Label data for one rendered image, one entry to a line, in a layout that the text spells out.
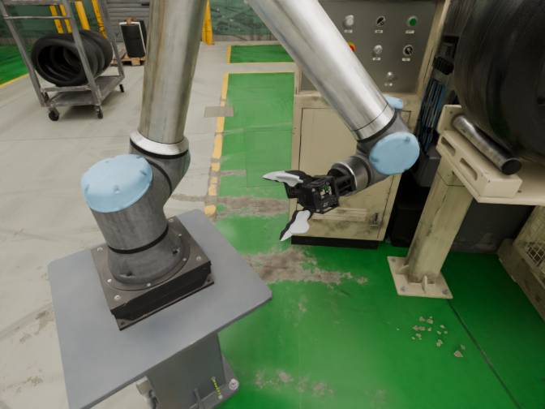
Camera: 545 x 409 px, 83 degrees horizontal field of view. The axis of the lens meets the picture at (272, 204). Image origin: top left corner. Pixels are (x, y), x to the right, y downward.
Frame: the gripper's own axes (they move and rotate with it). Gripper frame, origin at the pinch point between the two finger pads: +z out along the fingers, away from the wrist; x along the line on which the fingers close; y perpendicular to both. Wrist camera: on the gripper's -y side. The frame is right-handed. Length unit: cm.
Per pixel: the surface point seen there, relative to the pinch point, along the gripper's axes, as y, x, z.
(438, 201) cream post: -17, 35, -90
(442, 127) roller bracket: -7, 1, -80
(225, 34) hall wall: -803, -240, -432
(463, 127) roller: 2, 1, -77
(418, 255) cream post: -28, 64, -88
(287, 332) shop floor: -50, 76, -19
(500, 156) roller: 19, 7, -63
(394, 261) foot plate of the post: -48, 77, -94
